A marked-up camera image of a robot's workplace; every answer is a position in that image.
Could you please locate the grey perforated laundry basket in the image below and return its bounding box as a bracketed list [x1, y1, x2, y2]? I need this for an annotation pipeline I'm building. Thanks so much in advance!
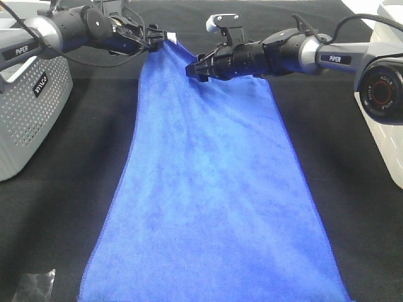
[1, 28, 73, 181]

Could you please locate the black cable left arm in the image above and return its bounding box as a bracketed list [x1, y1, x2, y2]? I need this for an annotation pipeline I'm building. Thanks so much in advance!
[0, 0, 152, 67]

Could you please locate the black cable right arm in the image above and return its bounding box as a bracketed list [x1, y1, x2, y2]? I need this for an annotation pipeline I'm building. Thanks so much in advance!
[291, 13, 403, 40]

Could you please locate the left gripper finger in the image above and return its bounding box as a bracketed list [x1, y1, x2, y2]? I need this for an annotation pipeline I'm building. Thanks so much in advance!
[144, 24, 167, 52]

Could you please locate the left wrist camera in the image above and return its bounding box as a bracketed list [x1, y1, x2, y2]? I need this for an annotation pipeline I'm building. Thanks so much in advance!
[91, 0, 124, 16]

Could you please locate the clear tape strip left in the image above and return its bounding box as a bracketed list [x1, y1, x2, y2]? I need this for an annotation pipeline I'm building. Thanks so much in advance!
[12, 269, 55, 302]

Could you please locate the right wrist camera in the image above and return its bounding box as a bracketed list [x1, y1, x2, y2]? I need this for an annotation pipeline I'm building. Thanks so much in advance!
[205, 13, 244, 47]

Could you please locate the white plastic storage bin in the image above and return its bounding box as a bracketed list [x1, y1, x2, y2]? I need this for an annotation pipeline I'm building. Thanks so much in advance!
[355, 0, 402, 187]

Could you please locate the blue microfibre towel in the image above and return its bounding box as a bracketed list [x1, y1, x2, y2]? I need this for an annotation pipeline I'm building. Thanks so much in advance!
[78, 42, 349, 301]

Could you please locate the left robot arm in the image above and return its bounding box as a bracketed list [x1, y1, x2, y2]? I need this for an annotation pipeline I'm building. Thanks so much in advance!
[1, 1, 176, 70]

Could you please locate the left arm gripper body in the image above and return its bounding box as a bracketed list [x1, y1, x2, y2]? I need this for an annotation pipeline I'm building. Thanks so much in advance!
[86, 8, 146, 55]

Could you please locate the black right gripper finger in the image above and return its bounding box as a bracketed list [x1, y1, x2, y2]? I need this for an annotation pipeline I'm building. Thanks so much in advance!
[185, 53, 217, 82]

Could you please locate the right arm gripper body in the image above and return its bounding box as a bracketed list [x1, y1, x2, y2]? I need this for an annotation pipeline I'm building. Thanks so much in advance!
[212, 42, 268, 79]

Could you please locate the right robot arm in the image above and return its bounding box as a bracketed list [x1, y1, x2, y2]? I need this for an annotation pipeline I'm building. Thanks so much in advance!
[186, 29, 402, 125]

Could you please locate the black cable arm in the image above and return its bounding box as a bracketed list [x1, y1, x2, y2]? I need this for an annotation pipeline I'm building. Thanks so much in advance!
[291, 13, 403, 40]
[0, 0, 152, 67]

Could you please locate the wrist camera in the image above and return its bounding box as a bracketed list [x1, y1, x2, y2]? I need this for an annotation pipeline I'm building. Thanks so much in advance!
[91, 0, 124, 16]
[205, 13, 244, 47]

